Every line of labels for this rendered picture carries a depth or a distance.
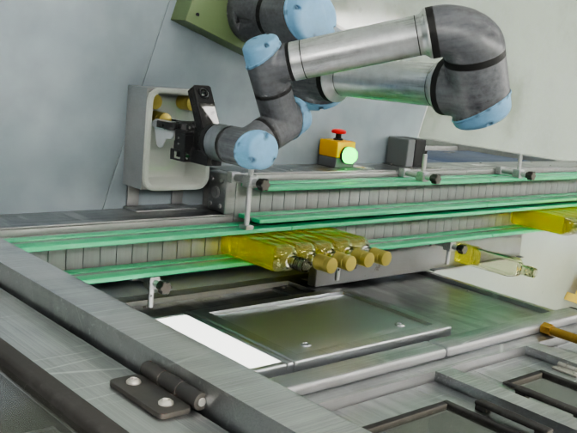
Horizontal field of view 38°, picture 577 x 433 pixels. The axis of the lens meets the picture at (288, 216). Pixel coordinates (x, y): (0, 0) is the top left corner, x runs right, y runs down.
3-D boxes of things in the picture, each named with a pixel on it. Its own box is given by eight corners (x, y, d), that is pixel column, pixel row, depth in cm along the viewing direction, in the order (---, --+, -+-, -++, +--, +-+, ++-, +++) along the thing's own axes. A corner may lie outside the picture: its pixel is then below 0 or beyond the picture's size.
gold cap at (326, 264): (311, 270, 179) (325, 275, 176) (312, 253, 178) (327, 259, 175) (323, 268, 181) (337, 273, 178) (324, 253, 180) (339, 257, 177)
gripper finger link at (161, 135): (140, 144, 181) (169, 149, 176) (142, 117, 180) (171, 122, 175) (151, 144, 184) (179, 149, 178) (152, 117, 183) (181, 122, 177)
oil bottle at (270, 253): (219, 252, 192) (280, 275, 176) (221, 228, 191) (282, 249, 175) (239, 250, 195) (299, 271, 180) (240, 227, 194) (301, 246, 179)
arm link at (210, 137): (215, 125, 163) (247, 125, 168) (202, 123, 166) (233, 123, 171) (213, 163, 164) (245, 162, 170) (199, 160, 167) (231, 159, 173)
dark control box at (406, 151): (384, 162, 243) (405, 167, 237) (386, 136, 242) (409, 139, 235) (402, 162, 248) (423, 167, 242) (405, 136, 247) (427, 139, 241)
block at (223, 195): (203, 209, 194) (221, 215, 189) (207, 169, 193) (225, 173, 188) (216, 208, 197) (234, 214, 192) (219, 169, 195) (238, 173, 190)
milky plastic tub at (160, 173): (122, 185, 185) (143, 192, 179) (128, 83, 181) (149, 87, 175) (186, 183, 197) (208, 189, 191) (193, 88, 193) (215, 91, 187)
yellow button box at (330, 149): (316, 163, 225) (335, 167, 219) (318, 136, 223) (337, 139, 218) (334, 163, 229) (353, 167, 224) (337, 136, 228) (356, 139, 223)
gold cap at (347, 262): (331, 267, 183) (344, 272, 179) (331, 252, 182) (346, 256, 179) (342, 265, 185) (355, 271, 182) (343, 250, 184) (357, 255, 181)
